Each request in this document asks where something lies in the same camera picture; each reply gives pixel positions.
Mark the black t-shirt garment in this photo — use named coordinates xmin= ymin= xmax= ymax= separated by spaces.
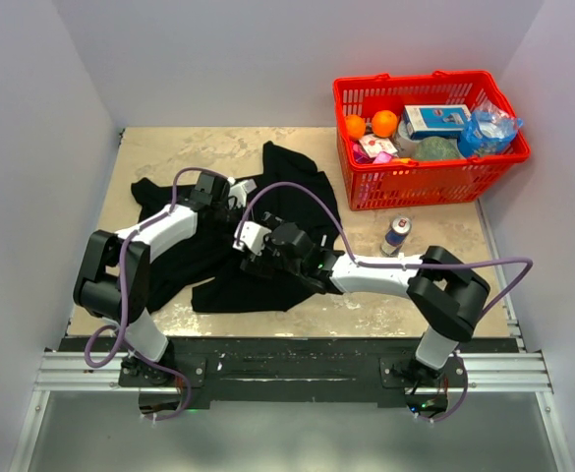
xmin=130 ymin=141 xmax=343 ymax=316

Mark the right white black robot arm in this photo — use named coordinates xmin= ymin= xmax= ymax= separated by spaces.
xmin=233 ymin=221 xmax=490 ymax=387

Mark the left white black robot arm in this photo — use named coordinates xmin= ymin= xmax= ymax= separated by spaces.
xmin=73 ymin=169 xmax=256 ymax=388

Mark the energy drink can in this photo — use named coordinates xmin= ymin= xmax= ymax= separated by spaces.
xmin=380 ymin=215 xmax=412 ymax=257

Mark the red plastic basket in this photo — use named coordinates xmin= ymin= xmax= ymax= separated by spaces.
xmin=333 ymin=70 xmax=531 ymax=210

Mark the pink white packet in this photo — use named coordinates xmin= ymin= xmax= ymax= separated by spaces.
xmin=358 ymin=134 xmax=398 ymax=157

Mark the left orange fruit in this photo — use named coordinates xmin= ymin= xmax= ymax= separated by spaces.
xmin=345 ymin=114 xmax=367 ymax=141

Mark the orange fruit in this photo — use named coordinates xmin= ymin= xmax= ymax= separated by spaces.
xmin=345 ymin=114 xmax=367 ymax=141
xmin=371 ymin=110 xmax=399 ymax=138

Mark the right orange fruit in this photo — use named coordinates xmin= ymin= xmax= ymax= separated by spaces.
xmin=371 ymin=110 xmax=399 ymax=138

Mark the blue white box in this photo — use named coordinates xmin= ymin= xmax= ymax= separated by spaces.
xmin=402 ymin=104 xmax=471 ymax=141

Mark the blue plastic bag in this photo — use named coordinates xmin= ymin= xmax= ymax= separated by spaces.
xmin=457 ymin=99 xmax=524 ymax=157

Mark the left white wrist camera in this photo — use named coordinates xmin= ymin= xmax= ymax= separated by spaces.
xmin=227 ymin=177 xmax=257 ymax=208

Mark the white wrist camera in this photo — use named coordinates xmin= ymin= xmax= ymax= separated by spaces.
xmin=227 ymin=177 xmax=257 ymax=208
xmin=233 ymin=221 xmax=271 ymax=256

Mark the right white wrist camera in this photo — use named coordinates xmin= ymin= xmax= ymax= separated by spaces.
xmin=233 ymin=221 xmax=271 ymax=256

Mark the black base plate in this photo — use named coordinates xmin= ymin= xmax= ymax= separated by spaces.
xmin=119 ymin=337 xmax=468 ymax=414

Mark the aluminium rail frame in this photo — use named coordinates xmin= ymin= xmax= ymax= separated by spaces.
xmin=9 ymin=196 xmax=575 ymax=472

